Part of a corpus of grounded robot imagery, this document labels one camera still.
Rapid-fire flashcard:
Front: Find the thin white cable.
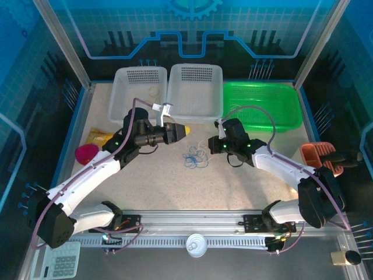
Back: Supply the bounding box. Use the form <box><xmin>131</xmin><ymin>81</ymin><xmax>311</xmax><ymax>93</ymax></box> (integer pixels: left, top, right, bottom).
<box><xmin>193</xmin><ymin>139</ymin><xmax>210</xmax><ymax>155</ymax></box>

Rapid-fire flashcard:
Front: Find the thin blue cable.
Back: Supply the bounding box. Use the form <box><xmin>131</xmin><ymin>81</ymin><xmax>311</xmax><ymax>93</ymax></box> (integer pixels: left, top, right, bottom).
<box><xmin>182</xmin><ymin>144</ymin><xmax>210</xmax><ymax>170</ymax></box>

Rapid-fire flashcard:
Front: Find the white perforated plastic basket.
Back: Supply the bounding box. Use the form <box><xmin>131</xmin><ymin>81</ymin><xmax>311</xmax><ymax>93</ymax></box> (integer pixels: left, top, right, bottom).
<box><xmin>107</xmin><ymin>66</ymin><xmax>168</xmax><ymax>125</ymax></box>
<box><xmin>166</xmin><ymin>63</ymin><xmax>224</xmax><ymax>125</ymax></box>

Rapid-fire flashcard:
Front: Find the yellow snack bag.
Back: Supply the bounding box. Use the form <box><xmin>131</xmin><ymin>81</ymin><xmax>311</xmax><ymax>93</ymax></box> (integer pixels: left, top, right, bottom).
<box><xmin>88</xmin><ymin>127</ymin><xmax>116</xmax><ymax>146</ymax></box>

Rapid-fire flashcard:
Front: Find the green perforated plastic basket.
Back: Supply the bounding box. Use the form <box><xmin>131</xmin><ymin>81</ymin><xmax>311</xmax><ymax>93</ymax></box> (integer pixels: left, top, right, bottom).
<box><xmin>223</xmin><ymin>81</ymin><xmax>303</xmax><ymax>134</ymax></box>

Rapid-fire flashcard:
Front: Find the orange ribbed plastic holder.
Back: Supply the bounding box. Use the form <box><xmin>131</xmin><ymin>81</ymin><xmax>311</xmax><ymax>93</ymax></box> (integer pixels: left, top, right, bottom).
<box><xmin>300</xmin><ymin>142</ymin><xmax>344</xmax><ymax>179</ymax></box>

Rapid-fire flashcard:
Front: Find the white desk calculator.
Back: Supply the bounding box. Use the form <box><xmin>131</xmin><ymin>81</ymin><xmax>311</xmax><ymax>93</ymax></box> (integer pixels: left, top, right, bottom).
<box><xmin>30</xmin><ymin>241</ymin><xmax>82</xmax><ymax>280</ymax></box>

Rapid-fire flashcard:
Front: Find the beige block with black cylinder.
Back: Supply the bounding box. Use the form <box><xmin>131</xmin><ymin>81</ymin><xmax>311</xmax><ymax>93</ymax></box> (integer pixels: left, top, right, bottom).
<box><xmin>330</xmin><ymin>250</ymin><xmax>362</xmax><ymax>266</ymax></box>

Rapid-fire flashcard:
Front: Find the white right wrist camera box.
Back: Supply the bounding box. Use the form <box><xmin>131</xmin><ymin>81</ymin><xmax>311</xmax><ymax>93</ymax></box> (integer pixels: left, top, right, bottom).
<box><xmin>214</xmin><ymin>118</ymin><xmax>227</xmax><ymax>140</ymax></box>

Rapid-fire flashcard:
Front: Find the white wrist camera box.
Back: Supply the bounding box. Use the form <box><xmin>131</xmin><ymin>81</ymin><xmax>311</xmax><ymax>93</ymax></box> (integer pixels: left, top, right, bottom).
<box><xmin>214</xmin><ymin>118</ymin><xmax>227</xmax><ymax>140</ymax></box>
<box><xmin>151</xmin><ymin>101</ymin><xmax>175</xmax><ymax>128</ymax></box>

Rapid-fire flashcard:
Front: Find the thin black left wrist cable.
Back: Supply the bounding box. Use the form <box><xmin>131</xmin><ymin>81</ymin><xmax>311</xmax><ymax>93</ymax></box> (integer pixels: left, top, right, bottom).
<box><xmin>136</xmin><ymin>142</ymin><xmax>160</xmax><ymax>155</ymax></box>

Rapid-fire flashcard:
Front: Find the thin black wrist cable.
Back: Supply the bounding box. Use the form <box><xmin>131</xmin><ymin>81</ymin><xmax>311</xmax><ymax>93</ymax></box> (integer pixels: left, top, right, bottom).
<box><xmin>226</xmin><ymin>153</ymin><xmax>245</xmax><ymax>168</ymax></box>
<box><xmin>136</xmin><ymin>142</ymin><xmax>160</xmax><ymax>155</ymax></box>

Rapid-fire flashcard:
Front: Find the lilac left arm cable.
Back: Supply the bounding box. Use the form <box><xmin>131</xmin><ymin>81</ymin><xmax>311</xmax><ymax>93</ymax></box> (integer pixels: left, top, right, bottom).
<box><xmin>30</xmin><ymin>97</ymin><xmax>155</xmax><ymax>255</ymax></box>

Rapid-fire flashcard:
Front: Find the lilac arm cable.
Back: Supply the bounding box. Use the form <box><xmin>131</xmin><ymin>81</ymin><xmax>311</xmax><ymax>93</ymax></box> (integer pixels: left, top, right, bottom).
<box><xmin>223</xmin><ymin>104</ymin><xmax>352</xmax><ymax>256</ymax></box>
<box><xmin>30</xmin><ymin>97</ymin><xmax>155</xmax><ymax>255</ymax></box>

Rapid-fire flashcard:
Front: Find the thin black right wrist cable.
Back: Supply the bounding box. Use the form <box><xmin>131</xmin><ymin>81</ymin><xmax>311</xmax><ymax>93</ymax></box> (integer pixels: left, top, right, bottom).
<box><xmin>226</xmin><ymin>153</ymin><xmax>245</xmax><ymax>168</ymax></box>

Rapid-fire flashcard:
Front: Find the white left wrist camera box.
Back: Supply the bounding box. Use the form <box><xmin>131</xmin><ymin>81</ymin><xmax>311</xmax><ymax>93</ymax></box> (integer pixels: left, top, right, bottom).
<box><xmin>151</xmin><ymin>101</ymin><xmax>175</xmax><ymax>128</ymax></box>

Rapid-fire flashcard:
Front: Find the lilac right arm cable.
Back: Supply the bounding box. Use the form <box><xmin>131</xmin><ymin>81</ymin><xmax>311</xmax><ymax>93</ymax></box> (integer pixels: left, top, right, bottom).
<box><xmin>223</xmin><ymin>104</ymin><xmax>352</xmax><ymax>256</ymax></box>

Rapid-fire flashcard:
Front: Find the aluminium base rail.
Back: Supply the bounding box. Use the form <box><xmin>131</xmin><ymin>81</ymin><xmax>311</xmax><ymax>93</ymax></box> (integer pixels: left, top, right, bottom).
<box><xmin>89</xmin><ymin>209</ymin><xmax>297</xmax><ymax>234</ymax></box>

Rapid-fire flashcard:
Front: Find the black handled tool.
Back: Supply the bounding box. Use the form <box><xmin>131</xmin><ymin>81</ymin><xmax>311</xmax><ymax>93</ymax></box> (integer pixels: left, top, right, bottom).
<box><xmin>320</xmin><ymin>150</ymin><xmax>364</xmax><ymax>169</ymax></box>

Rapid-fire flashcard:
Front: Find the white slotted cable duct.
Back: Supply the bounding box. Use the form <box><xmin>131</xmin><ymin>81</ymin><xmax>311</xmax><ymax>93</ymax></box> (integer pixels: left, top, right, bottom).
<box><xmin>69</xmin><ymin>234</ymin><xmax>272</xmax><ymax>249</ymax></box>

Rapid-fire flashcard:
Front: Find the aluminium frame post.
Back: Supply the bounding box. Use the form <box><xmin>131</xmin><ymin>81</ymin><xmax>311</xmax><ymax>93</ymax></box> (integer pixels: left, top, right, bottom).
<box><xmin>31</xmin><ymin>0</ymin><xmax>94</xmax><ymax>90</ymax></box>
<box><xmin>293</xmin><ymin>0</ymin><xmax>350</xmax><ymax>90</ymax></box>

